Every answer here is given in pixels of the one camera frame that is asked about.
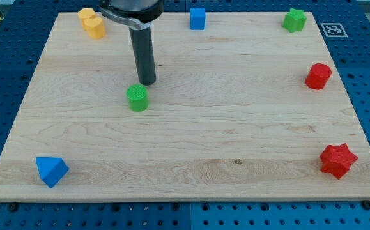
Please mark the yellow heart block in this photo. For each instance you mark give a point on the yellow heart block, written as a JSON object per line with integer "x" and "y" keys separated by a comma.
{"x": 95, "y": 27}

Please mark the red star block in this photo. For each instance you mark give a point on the red star block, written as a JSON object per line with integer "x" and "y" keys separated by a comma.
{"x": 337, "y": 160}

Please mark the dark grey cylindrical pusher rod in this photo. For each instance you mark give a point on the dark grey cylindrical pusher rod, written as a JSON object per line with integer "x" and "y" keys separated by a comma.
{"x": 143, "y": 53}

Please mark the black bolt left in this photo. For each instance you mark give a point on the black bolt left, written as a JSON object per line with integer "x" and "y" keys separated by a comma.
{"x": 12, "y": 207}

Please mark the green cylinder block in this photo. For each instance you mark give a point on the green cylinder block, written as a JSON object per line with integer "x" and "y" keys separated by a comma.
{"x": 137, "y": 97}

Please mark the black bolt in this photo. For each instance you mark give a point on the black bolt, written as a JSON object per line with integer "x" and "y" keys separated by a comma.
{"x": 12, "y": 207}
{"x": 366, "y": 204}

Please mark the blue cube block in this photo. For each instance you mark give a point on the blue cube block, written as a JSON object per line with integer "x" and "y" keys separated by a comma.
{"x": 197, "y": 18}

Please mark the white fiducial marker tag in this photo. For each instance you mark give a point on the white fiducial marker tag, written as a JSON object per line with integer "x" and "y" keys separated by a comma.
{"x": 333, "y": 30}

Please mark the black bolt right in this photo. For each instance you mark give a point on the black bolt right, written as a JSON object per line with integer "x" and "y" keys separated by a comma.
{"x": 366, "y": 204}

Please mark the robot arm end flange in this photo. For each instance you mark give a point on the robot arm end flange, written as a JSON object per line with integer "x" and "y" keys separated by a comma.
{"x": 136, "y": 14}

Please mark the wooden board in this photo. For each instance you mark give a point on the wooden board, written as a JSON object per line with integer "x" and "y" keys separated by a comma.
{"x": 230, "y": 117}

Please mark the blue triangle block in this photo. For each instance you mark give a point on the blue triangle block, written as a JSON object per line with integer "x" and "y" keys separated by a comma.
{"x": 51, "y": 169}

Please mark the green star block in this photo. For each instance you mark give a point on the green star block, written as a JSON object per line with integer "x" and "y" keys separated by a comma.
{"x": 294, "y": 20}

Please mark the yellow hexagon block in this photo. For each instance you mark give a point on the yellow hexagon block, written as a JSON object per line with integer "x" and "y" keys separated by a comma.
{"x": 85, "y": 14}

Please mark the red cylinder block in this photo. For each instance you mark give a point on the red cylinder block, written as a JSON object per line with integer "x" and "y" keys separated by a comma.
{"x": 318, "y": 76}

